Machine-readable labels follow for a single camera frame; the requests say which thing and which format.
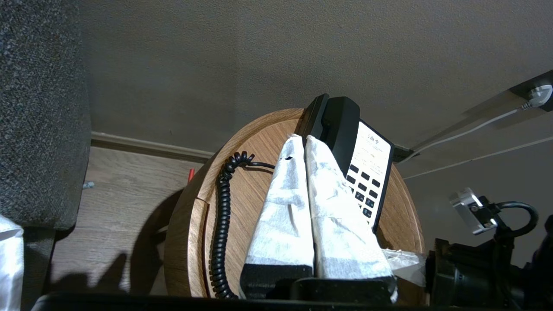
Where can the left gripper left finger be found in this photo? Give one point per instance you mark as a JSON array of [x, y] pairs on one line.
[[281, 224]]

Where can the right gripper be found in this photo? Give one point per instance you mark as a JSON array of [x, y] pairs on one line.
[[471, 272]]

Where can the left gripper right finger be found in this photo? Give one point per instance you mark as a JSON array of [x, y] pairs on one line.
[[341, 233]]

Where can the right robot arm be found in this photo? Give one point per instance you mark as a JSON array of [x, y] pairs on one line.
[[542, 268]]

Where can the black phone base white faceplate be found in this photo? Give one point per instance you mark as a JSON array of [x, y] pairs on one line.
[[373, 164]]

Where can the black phone handset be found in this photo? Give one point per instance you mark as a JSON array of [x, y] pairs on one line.
[[341, 125]]

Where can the round wooden side table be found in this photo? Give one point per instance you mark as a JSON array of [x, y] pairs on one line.
[[246, 194]]

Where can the small red object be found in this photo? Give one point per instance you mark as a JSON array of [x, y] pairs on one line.
[[191, 175]]

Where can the small metal object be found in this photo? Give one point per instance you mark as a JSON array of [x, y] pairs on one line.
[[88, 185]]

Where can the white power plug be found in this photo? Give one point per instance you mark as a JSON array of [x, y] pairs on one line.
[[539, 96]]

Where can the black power socket strip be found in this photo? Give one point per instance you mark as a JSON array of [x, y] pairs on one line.
[[533, 84]]

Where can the grey upholstered headboard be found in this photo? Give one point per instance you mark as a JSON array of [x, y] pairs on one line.
[[39, 112]]

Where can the white cloth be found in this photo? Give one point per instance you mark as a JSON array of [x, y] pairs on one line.
[[9, 263]]

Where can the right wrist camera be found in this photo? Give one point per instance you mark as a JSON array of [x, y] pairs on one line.
[[473, 211]]

